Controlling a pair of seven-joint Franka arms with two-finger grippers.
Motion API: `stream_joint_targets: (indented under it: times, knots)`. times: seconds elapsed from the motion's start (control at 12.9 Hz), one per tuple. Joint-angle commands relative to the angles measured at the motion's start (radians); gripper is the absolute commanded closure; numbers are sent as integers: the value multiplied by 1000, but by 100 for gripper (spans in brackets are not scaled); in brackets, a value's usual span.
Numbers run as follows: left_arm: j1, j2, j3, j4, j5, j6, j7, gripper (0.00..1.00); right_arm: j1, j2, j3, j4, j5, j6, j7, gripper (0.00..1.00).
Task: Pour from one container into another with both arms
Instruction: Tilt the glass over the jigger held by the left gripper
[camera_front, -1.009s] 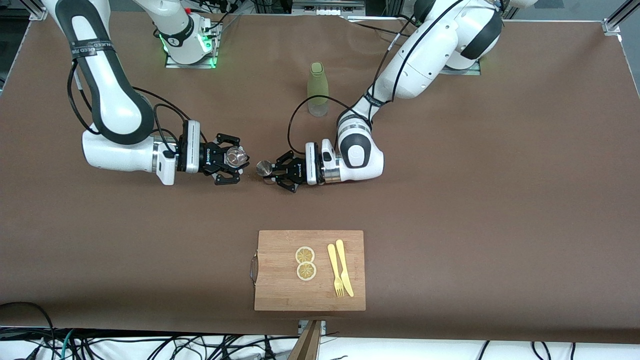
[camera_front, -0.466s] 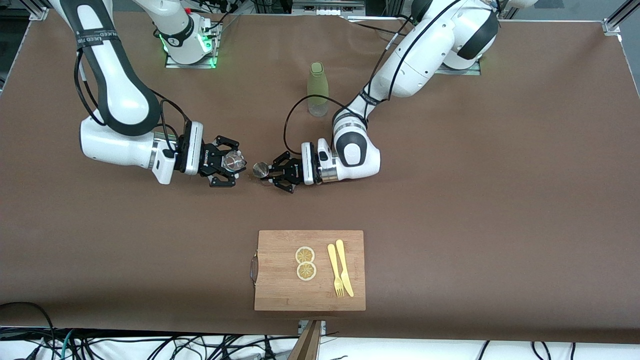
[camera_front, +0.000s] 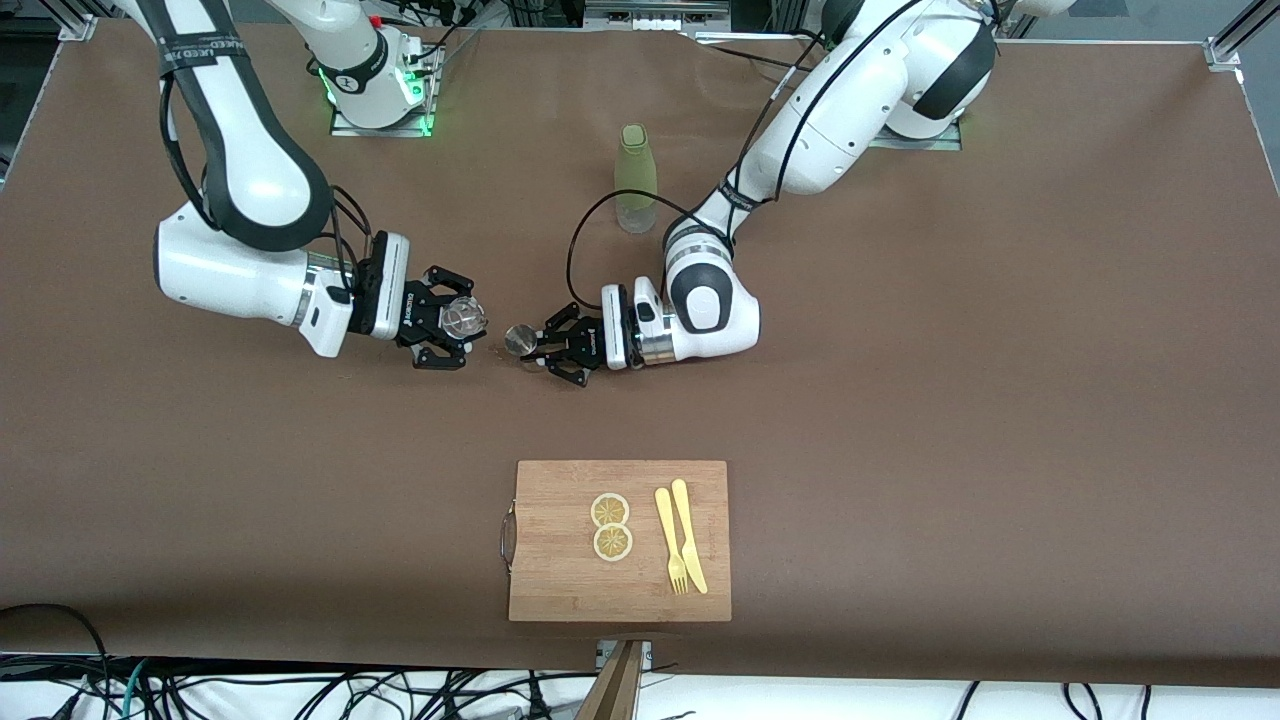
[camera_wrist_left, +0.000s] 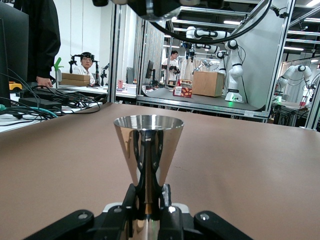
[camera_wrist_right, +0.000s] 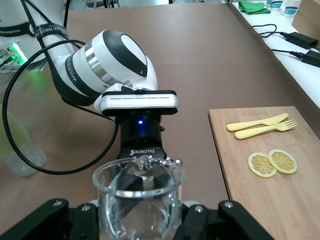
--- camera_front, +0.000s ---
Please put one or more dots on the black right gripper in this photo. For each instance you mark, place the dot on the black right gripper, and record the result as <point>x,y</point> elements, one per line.
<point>416,311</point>

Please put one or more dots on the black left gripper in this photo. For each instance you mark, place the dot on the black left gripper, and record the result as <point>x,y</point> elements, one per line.
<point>584,346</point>

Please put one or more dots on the clear glass shaker cup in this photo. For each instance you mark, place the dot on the clear glass shaker cup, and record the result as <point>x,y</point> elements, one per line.
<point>465,318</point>

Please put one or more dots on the metal jigger measuring cup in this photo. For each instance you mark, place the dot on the metal jigger measuring cup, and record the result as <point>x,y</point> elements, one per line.
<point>520,340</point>

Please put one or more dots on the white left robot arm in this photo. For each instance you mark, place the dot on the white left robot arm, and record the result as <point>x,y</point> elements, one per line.
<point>850,110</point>

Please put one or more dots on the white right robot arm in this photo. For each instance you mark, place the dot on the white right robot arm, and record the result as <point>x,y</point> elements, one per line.
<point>250,170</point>

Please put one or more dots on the lemon slice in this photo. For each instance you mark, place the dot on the lemon slice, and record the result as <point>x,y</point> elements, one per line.
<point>613,542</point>
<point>610,510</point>

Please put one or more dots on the green sleeved glass bottle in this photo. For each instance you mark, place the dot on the green sleeved glass bottle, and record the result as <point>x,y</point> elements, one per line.
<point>635,175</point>

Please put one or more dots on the yellow plastic fork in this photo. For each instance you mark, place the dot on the yellow plastic fork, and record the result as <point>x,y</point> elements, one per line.
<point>668,530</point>

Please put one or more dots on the yellow plastic knife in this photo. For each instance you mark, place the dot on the yellow plastic knife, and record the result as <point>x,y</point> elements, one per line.
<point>688,540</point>

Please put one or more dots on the brown table cover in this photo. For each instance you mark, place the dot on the brown table cover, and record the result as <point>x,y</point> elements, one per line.
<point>800,400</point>

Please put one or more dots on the white power strip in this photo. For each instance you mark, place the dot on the white power strip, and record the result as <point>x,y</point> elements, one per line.
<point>650,22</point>

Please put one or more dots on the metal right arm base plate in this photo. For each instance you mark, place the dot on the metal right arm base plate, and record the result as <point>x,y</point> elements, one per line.
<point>425,100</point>

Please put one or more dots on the metal table edge bracket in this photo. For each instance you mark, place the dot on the metal table edge bracket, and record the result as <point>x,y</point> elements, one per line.
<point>645,652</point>

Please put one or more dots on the wooden post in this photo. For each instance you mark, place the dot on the wooden post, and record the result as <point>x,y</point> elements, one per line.
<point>612,690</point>

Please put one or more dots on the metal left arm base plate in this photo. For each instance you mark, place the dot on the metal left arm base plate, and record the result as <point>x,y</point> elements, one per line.
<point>920,142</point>

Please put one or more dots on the aluminium corner bracket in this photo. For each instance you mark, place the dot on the aluminium corner bracket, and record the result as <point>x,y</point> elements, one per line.
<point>1228,48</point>
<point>75,25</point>

